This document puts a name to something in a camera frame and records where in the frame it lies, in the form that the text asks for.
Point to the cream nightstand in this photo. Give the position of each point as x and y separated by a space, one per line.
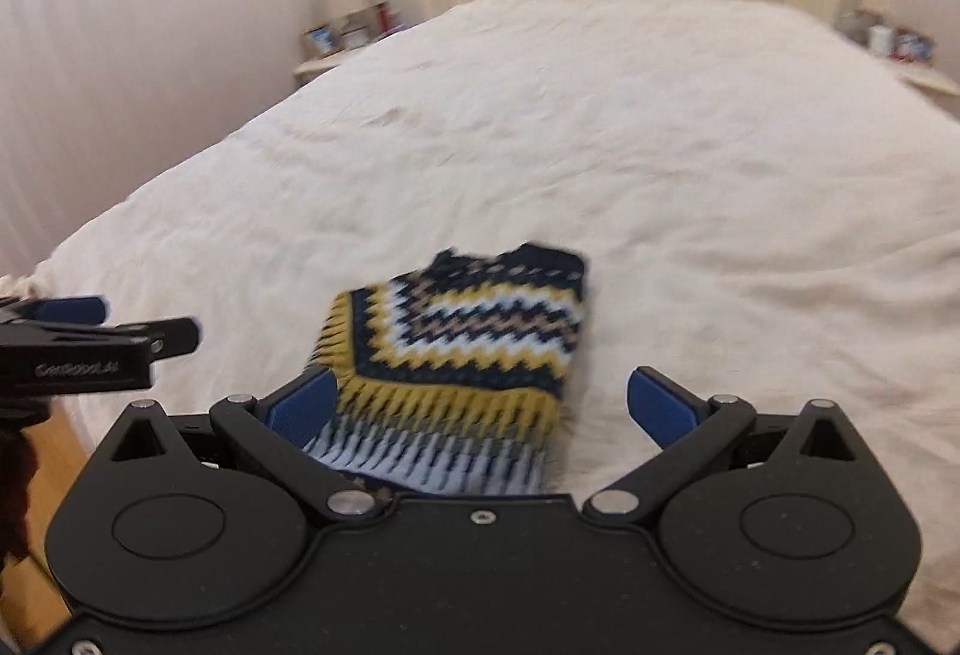
315 68
930 81

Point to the patterned knit sweater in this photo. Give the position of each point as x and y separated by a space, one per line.
465 340

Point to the small picture frame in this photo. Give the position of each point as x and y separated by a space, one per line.
321 39

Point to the white bedspread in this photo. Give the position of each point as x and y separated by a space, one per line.
600 137

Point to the white cup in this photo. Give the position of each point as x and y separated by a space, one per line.
879 39

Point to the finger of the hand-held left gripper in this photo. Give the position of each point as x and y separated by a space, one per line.
67 310
176 334

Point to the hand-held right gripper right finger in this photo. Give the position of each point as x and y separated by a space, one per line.
660 411

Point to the blue and red box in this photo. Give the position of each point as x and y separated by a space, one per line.
915 45

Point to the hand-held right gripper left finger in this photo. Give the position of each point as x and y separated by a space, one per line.
304 411

